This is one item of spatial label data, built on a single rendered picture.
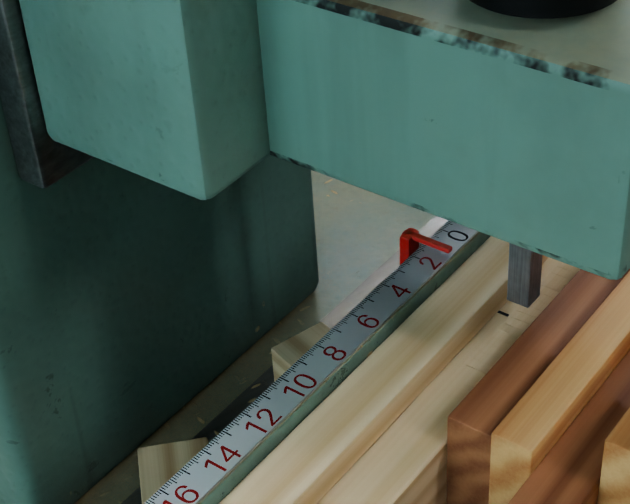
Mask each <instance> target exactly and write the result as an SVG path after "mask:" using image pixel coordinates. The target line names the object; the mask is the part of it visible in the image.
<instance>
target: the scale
mask: <svg viewBox="0 0 630 504"><path fill-rule="evenodd" d="M478 232H479V231H476V230H473V229H470V228H468V227H465V226H462V225H460V224H457V223H454V222H451V221H449V220H448V221H447V222H446V223H445V224H444V225H443V226H442V227H441V228H440V229H439V230H437V231H436V232H435V233H434V234H433V235H432V236H431V237H430V238H431V239H434V240H436V241H439V242H442V243H444V244H447V245H450V246H452V251H451V252H450V253H445V252H443V251H440V250H438V249H435V248H432V247H430V246H427V245H424V244H422V245H421V246H420V247H419V248H418V249H417V250H416V251H415V252H414V253H413V254H412V255H411V256H409V257H408V258H407V259H406V260H405V261H404V262H403V263H402V264H401V265H400V266H399V267H398V268H397V269H396V270H394V271H393V272H392V273H391V274H390V275H389V276H388V277H387V278H386V279H385V280H384V281H383V282H382V283H380V284H379V285H378V286H377V287H376V288H375V289H374V290H373V291H372V292H371V293H370V294H369V295H368V296H366V297H365V298H364V299H363V300H362V301H361V302H360V303H359V304H358V305H357V306H356V307H355V308H354V309H352V310H351V311H350V312H349V313H348V314H347V315H346V316H345V317H344V318H343V319H342V320H341V321H340V322H338V323H337V324H336V325H335V326H334V327H333V328H332V329H331V330H330V331H329V332H328V333H327V334H326V335H325V336H323V337H322V338H321V339H320V340H319V341H318V342H317V343H316V344H315V345H314V346H313V347H312V348H311V349H309V350H308V351H307V352H306V353H305V354H304V355H303V356H302V357H301V358H300V359H299V360H298V361H297V362H295V363H294V364H293V365H292V366H291V367H290V368H289V369H288V370H287V371H286V372H285V373H284V374H283V375H281V376H280V377H279V378H278V379H277V380H276V381H275V382H274V383H273V384H272V385H271V386H270V387H269V388H268V389H266V390H265V391H264V392H263V393H262V394H261V395H260V396H259V397H258V398H257V399H256V400H255V401H254V402H252V403H251V404H250V405H249V406H248V407H247V408H246V409H245V410H244V411H243V412H242V413H241V414H240V415H238V416H237V417H236V418H235V419H234V420H233V421H232V422H231V423H230V424H229V425H228V426H227V427H226V428H224V429H223V430H222V431H221V432H220V433H219V434H218V435H217V436H216V437H215V438H214V439H213V440H212V441H210V442H209V443H208V444H207V445H206V446H205V447H204V448H203V449H202V450H201V451H200V452H199V453H198V454H197V455H195V456H194V457H193V458H192V459H191V460H190V461H189V462H188V463H187V464H186V465H185V466H184V467H183V468H181V469H180V470H179V471H178V472H177V473H176V474H175V475H174V476H173V477H172V478H171V479H170V480H169V481H167V482H166V483H165V484H164V485H163V486H162V487H161V488H160V489H159V490H158V491H157V492H156V493H155V494H153V495H152V496H151V497H150V498H149V499H148V500H147V501H146V502H145V503H144V504H198V503H199V502H200V501H201V500H202V499H203V498H204V497H205V496H206V495H207V494H208V493H209V492H210V491H211V490H212V489H213V488H214V487H216V486H217V485H218V484H219V483H220V482H221V481H222V480H223V479H224V478H225V477H226V476H227V475H228V474H229V473H230V472H231V471H232V470H233V469H234V468H235V467H236V466H237V465H238V464H239V463H240V462H241V461H242V460H243V459H244V458H246V457H247V456H248V455H249V454H250V453H251V452H252V451H253V450H254V449H255V448H256V447H257V446H258V445H259V444H260V443H261V442H262V441H263V440H264V439H265V438H266V437H267V436H268V435H269V434H270V433H271V432H272V431H273V430H274V429H275V428H277V427H278V426H279V425H280V424H281V423H282V422H283V421H284V420H285V419H286V418H287V417H288V416H289V415H290V414H291V413H292V412H293V411H294V410H295V409H296V408H297V407H298V406H299V405H300V404H301V403H302V402H303V401H304V400H305V399H306V398H308V397H309V396H310V395H311V394H312V393H313V392H314V391H315V390H316V389H317V388H318V387H319V386H320V385H321V384H322V383H323V382H324V381H325V380H326V379H327V378H328V377H329V376H330V375H331V374H332V373H333V372H334V371H335V370H336V369H337V368H339V367H340V366H341V365H342V364H343V363H344V362H345V361H346V360H347V359H348V358H349V357H350V356H351V355H352V354H353V353H354V352H355V351H356V350H357V349H358V348H359V347H360V346H361V345H362V344H363V343H364V342H365V341H366V340H367V339H369V338H370V337H371V336H372V335H373V334H374V333H375V332H376V331H377V330H378V329H379V328H380V327H381V326H382V325H383V324H384V323H385V322H386V321H387V320H388V319H389V318H390V317H391V316H392V315H393V314H394V313H395V312H396V311H397V310H398V309H400V308H401V307H402V306H403V305H404V304H405V303H406V302H407V301H408V300H409V299H410V298H411V297H412V296H413V295H414V294H415V293H416V292H417V291H418V290H419V289H420V288H421V287H422V286H423V285H424V284H425V283H426V282H427V281H428V280H429V279H431V278H432V277H433V276H434V275H435V274H436V273H437V272H438V271H439V270H440V269H441V268H442V267H443V266H444V265H445V264H446V263H447V262H448V261H449V260H450V259H451V258H452V257H453V256H454V255H455V254H456V253H457V252H458V251H459V250H460V249H462V248H463V247H464V246H465V245H466V244H467V243H468V242H469V241H470V240H471V239H472V238H473V237H474V236H475V235H476V234H477V233H478Z"/></svg>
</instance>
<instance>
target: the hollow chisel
mask: <svg viewBox="0 0 630 504"><path fill-rule="evenodd" d="M541 270H542V255H541V254H538V253H536V252H533V251H530V250H528V249H525V248H522V247H519V246H517V245H514V244H511V243H509V263H508V284H507V300H509V301H511V302H514V303H516V304H519V305H521V306H524V307H526V308H529V307H530V306H531V304H532V303H533V302H534V301H535V300H536V299H537V298H538V297H539V296H540V285H541Z"/></svg>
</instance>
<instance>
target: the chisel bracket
mask: <svg viewBox="0 0 630 504"><path fill-rule="evenodd" d="M256 3H257V14H258V25H259V36H260V47H261V58H262V69H263V80H264V91H265V102H266V112H267V123H268V134H269V145H270V155H272V156H275V157H277V158H280V159H283V160H286V161H288V162H291V163H294V164H296V165H299V166H302V167H305V168H307V169H310V170H313V171H316V172H318V173H321V174H324V175H326V176H329V177H332V178H335V179H337V180H340V181H343V182H345V183H348V184H351V185H354V186H356V187H359V188H362V189H364V190H367V191H370V192H373V193H375V194H378V195H381V196H383V197H386V198H389V199H392V200H394V201H397V202H400V203H403V204H405V205H408V206H411V207H413V208H416V209H419V210H422V211H424V212H427V213H430V214H432V215H435V216H438V217H441V218H443V219H446V220H449V221H451V222H454V223H457V224H460V225H462V226H465V227H468V228H470V229H473V230H476V231H479V232H481V233H484V234H487V235H490V236H492V237H495V238H498V239H500V240H503V241H506V242H509V243H511V244H514V245H517V246H519V247H522V248H525V249H528V250H530V251H533V252H536V253H538V254H541V255H544V256H547V257H549V258H552V259H555V260H558V261H560V262H563V263H566V264H568V265H571V266H574V267H577V268H579V269H582V270H585V271H587V272H590V273H593V274H596V275H598V276H601V277H604V278H606V279H610V280H618V279H620V278H622V277H623V276H624V275H625V273H626V272H627V271H628V270H629V269H630V0H617V1H616V2H614V3H613V4H611V5H609V6H607V7H605V8H603V9H601V10H598V11H595V12H592V13H588V14H584V15H580V16H574V17H567V18H555V19H534V18H522V17H515V16H509V15H504V14H500V13H496V12H493V11H490V10H487V9H485V8H482V7H480V6H478V5H476V4H474V3H473V2H471V1H470V0H256Z"/></svg>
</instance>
